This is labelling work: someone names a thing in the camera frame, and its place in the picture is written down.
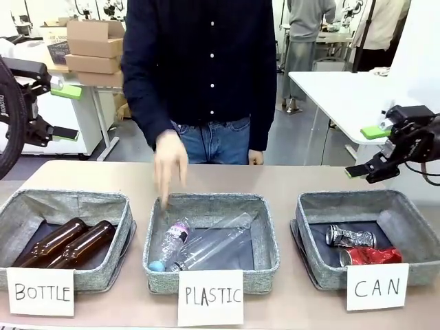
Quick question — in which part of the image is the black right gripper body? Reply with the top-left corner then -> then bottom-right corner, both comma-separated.
390,114 -> 440,163

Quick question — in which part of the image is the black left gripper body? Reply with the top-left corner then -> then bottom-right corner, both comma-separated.
0,83 -> 39,139

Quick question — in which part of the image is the crushed dark printed can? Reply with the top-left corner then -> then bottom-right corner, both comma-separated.
325,224 -> 378,248

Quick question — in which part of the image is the crushed red soda can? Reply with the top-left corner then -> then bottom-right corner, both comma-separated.
339,246 -> 404,268

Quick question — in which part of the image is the brown glass bottle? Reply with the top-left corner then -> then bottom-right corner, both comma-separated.
12,218 -> 89,268
46,220 -> 116,270

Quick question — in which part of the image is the small bottle with blue cap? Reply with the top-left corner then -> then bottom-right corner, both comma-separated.
148,221 -> 192,272

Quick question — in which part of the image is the large clear plastic bottle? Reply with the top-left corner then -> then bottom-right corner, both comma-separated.
168,212 -> 254,272

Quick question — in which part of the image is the person's right forearm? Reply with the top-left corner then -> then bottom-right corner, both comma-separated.
120,68 -> 173,151

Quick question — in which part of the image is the person's left forearm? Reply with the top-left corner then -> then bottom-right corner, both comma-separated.
249,75 -> 278,152

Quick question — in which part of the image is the dark mesh basket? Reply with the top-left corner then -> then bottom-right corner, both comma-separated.
47,41 -> 71,65

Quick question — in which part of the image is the grey fabric basket can label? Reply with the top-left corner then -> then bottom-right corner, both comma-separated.
289,189 -> 440,291

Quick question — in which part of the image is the grey fabric basket bottle label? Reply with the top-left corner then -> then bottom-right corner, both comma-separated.
0,188 -> 138,293

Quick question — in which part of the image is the white paper sign CAN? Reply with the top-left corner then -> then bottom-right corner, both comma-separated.
345,263 -> 410,311

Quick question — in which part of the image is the grey fabric basket plastic label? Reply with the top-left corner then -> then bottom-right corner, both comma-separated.
142,192 -> 281,295

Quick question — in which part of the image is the person's right hand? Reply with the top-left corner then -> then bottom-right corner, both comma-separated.
153,129 -> 189,210

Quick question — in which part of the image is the person's left hand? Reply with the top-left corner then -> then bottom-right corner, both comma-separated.
247,148 -> 265,166

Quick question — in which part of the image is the wooden top table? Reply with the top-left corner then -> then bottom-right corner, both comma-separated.
44,51 -> 72,74

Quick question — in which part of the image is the flat closed cardboard box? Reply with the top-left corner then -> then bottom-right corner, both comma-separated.
65,54 -> 124,74
76,70 -> 124,88

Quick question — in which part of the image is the white metal desk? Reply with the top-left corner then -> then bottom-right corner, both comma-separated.
65,71 -> 130,162

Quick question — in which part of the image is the large white table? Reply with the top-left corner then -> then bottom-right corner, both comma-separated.
287,70 -> 440,166

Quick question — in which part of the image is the beige bag under desk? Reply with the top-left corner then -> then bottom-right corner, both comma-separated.
115,93 -> 133,121

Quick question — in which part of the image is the white plastic crate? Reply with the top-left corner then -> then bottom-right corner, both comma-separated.
44,27 -> 68,45

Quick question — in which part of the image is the small open cardboard box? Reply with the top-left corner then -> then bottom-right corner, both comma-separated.
40,17 -> 70,29

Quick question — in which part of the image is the black tripod pole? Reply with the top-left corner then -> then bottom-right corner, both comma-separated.
351,0 -> 374,73

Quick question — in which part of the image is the bystander in beige top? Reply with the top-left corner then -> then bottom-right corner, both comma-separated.
350,0 -> 412,72

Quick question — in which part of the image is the bystander in grey clothes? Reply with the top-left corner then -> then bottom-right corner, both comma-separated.
276,0 -> 337,113

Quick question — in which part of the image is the person in dark shirt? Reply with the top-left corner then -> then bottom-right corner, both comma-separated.
120,0 -> 278,165

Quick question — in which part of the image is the white paper sign BOTTLE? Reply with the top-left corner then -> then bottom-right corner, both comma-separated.
5,267 -> 76,316

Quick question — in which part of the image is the white paper sign PLASTIC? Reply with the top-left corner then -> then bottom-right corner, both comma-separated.
177,269 -> 245,327

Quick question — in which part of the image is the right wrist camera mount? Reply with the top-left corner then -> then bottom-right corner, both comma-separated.
377,104 -> 435,131

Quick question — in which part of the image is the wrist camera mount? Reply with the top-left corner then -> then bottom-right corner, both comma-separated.
1,57 -> 65,91
377,104 -> 435,131

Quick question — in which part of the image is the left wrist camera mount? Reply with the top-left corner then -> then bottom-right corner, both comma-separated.
1,57 -> 65,91

